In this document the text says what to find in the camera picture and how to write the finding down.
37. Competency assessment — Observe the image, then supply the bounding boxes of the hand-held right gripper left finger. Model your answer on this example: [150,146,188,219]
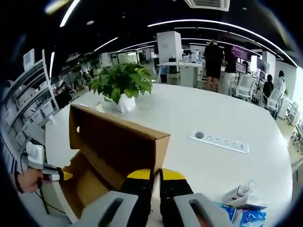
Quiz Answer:
[78,168,154,227]

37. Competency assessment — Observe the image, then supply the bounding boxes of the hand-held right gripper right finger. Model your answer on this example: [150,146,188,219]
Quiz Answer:
[159,168,232,227]

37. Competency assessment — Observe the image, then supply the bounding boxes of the brown cardboard shoe box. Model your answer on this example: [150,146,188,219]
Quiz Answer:
[59,104,171,219]

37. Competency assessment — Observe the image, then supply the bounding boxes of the clear plastic bottle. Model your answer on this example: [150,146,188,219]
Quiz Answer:
[223,179,257,203]

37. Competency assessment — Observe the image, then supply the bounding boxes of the white carton pack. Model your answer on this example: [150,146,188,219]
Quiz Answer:
[233,195,269,210]

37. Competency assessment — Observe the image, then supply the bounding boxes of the small blue tissue pack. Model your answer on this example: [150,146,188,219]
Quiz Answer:
[236,208,267,227]

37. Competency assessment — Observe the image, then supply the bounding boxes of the person's left hand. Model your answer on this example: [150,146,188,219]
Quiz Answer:
[18,169,45,193]

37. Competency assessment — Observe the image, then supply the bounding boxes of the grey storage shelf rack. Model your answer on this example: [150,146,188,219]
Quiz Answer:
[0,48,61,148]

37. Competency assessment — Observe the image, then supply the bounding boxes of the white table power strip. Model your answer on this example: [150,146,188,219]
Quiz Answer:
[188,129,250,155]

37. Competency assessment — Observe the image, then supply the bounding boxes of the green potted plant white pot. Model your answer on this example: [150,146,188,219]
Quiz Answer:
[89,62,153,113]

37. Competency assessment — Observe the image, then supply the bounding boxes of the white office desk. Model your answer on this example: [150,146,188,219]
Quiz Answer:
[157,61,205,86]

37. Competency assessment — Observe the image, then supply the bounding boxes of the white ceiling light strip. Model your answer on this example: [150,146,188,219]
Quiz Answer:
[147,19,297,67]
[59,0,81,28]

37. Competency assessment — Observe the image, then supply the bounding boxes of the white square pillar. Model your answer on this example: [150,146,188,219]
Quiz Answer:
[156,30,182,64]

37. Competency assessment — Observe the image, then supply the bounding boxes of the ceiling air conditioner unit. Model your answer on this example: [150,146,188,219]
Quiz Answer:
[184,0,231,12]

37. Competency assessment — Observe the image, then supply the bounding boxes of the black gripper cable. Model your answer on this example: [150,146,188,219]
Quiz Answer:
[35,182,72,216]

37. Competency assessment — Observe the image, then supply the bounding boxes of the purple wall screen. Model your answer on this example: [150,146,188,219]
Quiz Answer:
[232,46,249,59]

